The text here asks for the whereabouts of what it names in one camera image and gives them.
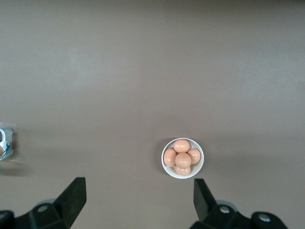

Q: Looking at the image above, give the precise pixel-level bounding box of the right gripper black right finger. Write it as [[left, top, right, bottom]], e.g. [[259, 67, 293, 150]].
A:
[[190, 178, 289, 229]]

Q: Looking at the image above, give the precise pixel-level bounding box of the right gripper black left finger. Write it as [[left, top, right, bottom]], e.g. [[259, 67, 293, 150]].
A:
[[0, 177, 87, 229]]

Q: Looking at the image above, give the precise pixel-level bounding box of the clear plastic egg carton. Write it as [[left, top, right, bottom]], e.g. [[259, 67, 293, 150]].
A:
[[0, 122, 17, 161]]

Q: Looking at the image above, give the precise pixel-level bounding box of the white round bowl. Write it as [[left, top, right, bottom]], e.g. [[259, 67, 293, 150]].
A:
[[161, 137, 204, 179]]

